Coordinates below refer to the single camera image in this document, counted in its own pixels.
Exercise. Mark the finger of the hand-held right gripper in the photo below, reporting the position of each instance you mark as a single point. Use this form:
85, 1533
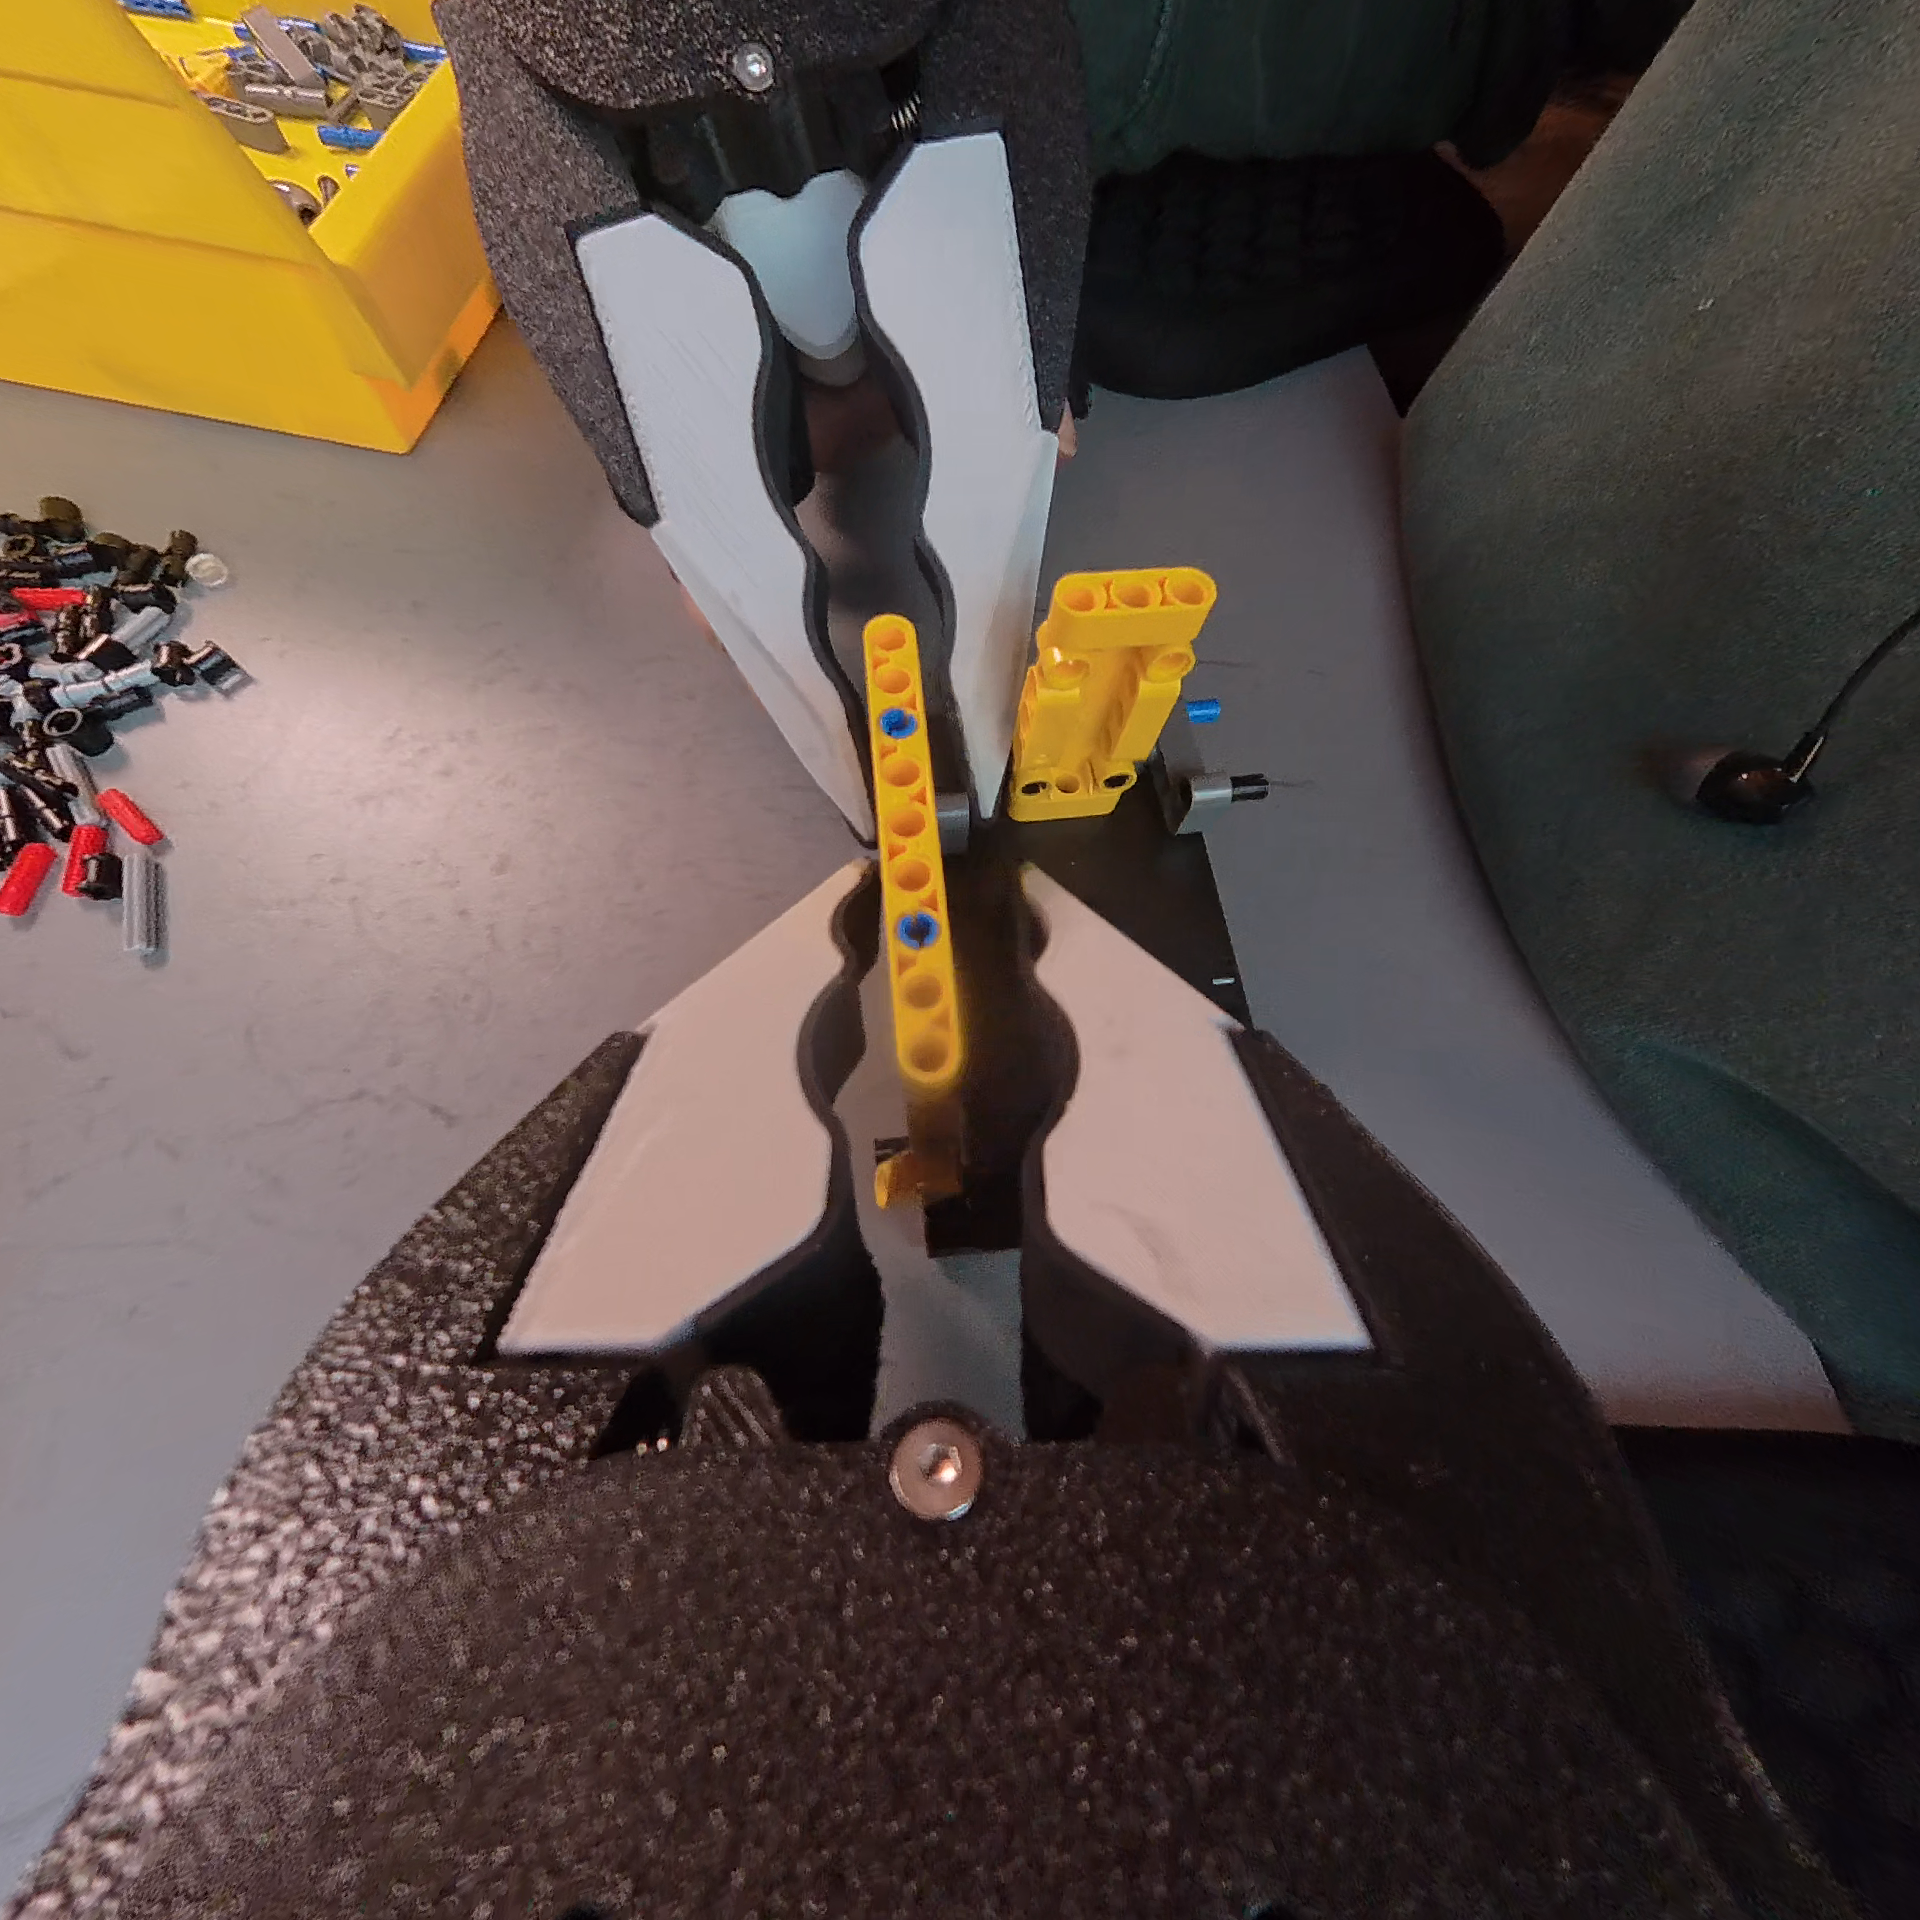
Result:
691, 391
976, 332

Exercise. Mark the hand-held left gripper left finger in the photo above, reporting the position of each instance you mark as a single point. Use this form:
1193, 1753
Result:
675, 1201

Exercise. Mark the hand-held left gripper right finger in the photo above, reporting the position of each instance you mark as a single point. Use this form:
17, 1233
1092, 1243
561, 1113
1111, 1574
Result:
1187, 1201

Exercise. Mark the short yellow lego beam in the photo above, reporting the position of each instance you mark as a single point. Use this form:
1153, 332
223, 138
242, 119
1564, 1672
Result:
922, 1177

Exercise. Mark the black lego base block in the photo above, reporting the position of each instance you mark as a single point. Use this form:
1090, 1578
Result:
1153, 915

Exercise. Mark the yellow lego beam with pins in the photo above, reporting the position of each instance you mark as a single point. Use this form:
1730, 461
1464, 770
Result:
916, 842

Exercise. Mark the pile of small lego parts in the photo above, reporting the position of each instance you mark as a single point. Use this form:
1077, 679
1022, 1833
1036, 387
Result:
78, 708

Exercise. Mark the heap of grey blue pieces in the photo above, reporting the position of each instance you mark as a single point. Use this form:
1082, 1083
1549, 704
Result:
303, 76

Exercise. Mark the person's black pants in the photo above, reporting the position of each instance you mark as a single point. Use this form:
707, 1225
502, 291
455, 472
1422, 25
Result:
1275, 270

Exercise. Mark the yellow storage bin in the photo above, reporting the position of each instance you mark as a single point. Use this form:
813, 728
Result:
180, 301

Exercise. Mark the black earphone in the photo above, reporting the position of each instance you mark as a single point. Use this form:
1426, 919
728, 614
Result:
1748, 785

